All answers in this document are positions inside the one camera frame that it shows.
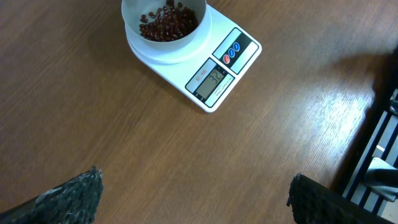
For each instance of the white digital kitchen scale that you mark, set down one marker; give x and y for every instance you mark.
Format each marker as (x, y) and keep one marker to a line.
(206, 68)

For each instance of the white round bowl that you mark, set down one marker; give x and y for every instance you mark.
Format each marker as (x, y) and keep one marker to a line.
(189, 34)

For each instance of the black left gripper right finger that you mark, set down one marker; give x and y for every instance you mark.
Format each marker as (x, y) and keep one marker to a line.
(312, 203)

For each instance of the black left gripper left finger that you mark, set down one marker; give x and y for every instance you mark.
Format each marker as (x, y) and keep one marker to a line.
(74, 201)

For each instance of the red beans in bowl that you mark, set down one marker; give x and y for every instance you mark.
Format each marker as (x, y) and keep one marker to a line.
(172, 21)

